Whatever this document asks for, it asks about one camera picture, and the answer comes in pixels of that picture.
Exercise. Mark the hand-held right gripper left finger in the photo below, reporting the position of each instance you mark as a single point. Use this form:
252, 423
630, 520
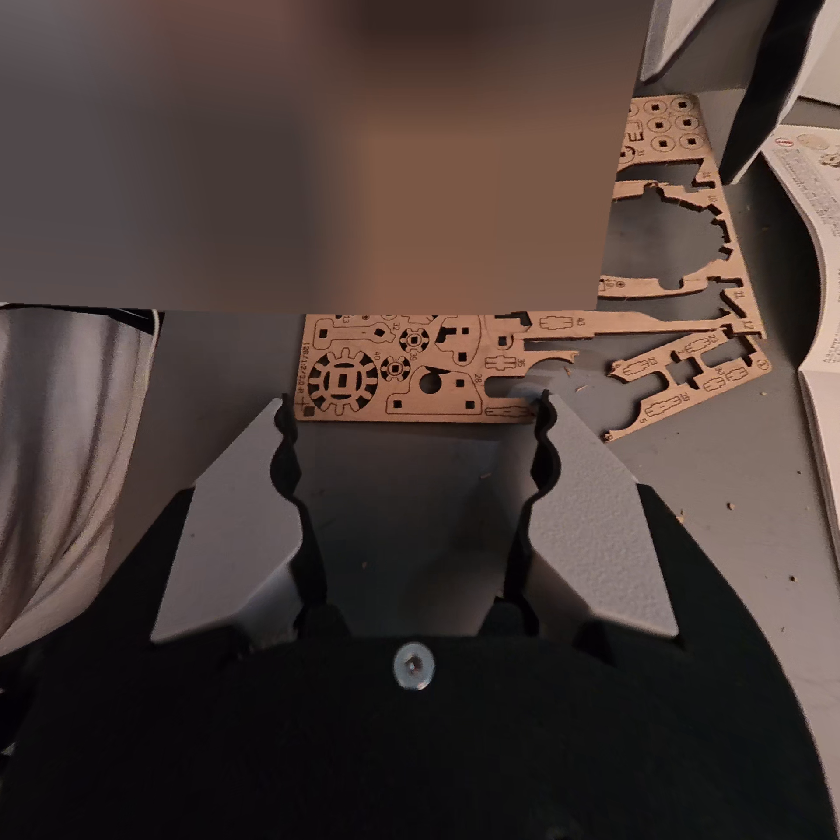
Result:
229, 525

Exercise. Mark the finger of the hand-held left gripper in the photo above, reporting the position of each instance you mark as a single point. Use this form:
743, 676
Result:
748, 144

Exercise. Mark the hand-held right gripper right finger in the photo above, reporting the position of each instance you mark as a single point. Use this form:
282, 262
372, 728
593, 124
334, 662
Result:
590, 525

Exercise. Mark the wooden sheet with round parts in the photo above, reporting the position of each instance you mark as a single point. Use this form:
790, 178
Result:
643, 289

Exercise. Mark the wooden sheet with large gear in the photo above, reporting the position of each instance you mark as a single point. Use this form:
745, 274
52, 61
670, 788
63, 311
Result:
453, 394

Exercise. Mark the open instruction booklet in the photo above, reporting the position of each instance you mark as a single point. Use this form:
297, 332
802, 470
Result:
820, 197

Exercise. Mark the white cardboard box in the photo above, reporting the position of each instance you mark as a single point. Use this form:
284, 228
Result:
820, 59

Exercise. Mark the small wooden frame offcut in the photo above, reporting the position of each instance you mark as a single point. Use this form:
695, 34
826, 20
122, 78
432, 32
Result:
630, 420

